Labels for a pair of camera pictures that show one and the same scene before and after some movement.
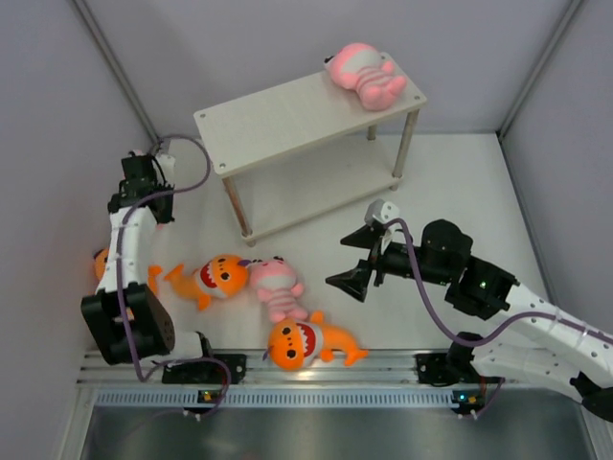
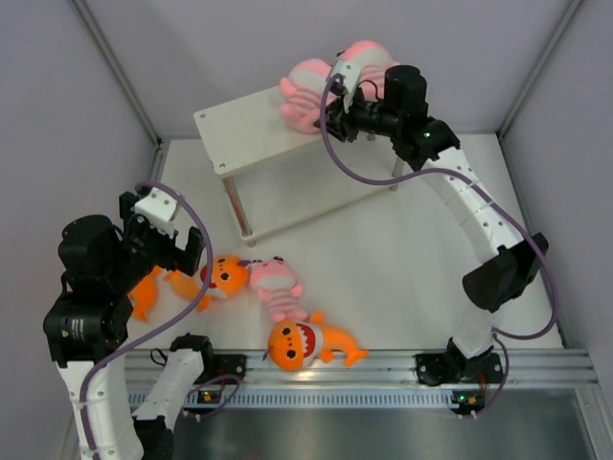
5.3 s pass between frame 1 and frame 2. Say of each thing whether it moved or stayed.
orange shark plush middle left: stayed
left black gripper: moved
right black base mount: stayed
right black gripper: moved
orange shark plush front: stayed
